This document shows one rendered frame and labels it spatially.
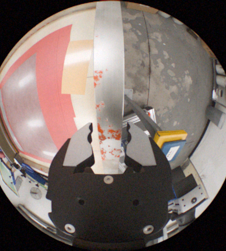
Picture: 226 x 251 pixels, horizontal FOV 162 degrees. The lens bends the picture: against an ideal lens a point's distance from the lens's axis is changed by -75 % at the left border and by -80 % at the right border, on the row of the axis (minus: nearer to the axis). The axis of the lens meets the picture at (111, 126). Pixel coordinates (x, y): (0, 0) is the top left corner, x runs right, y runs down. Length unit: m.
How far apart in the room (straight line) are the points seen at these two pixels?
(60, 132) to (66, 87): 0.11
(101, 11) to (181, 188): 0.63
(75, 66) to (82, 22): 0.10
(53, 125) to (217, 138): 3.30
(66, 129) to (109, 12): 0.24
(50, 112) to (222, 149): 3.32
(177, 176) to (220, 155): 2.80
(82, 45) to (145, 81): 1.09
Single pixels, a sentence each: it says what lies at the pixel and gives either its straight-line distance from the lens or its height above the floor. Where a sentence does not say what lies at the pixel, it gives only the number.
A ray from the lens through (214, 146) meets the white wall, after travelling 3.26.
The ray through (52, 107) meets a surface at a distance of 0.19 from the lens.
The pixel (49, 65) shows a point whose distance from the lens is 0.19.
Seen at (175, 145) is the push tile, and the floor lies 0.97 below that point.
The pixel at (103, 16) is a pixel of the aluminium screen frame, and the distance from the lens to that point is 0.15.
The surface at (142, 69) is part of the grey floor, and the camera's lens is 1.20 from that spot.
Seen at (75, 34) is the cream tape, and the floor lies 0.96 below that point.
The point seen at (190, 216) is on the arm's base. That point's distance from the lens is 0.65.
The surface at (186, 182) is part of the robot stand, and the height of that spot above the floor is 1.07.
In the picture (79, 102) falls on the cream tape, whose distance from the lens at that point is 0.15.
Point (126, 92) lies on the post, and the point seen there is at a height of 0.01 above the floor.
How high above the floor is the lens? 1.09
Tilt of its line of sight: 60 degrees down
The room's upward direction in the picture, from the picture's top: 179 degrees clockwise
